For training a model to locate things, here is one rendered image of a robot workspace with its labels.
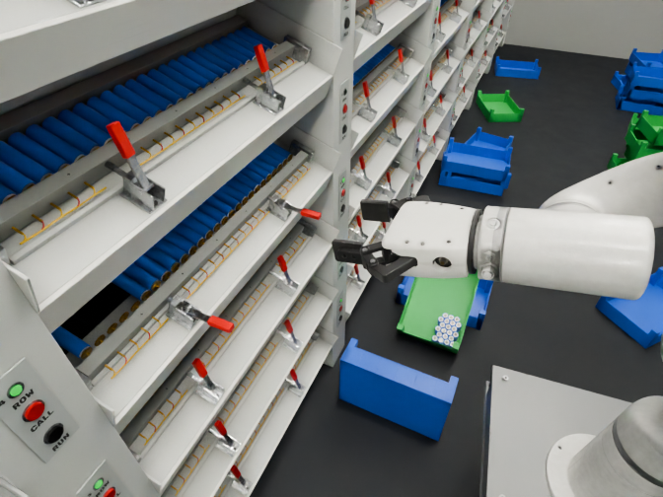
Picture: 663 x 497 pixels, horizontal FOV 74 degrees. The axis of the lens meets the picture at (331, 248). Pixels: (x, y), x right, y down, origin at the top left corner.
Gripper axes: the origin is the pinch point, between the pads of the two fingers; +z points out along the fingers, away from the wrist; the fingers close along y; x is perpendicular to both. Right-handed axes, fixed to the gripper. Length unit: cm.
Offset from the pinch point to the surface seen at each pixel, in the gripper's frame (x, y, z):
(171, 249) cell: -1.5, -7.6, 26.9
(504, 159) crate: -76, 169, 2
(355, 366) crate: -61, 21, 19
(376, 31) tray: 12, 55, 16
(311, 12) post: 21.1, 30.3, 17.0
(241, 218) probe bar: -3.4, 4.3, 23.0
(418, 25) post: 3, 100, 20
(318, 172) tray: -7.4, 27.7, 21.1
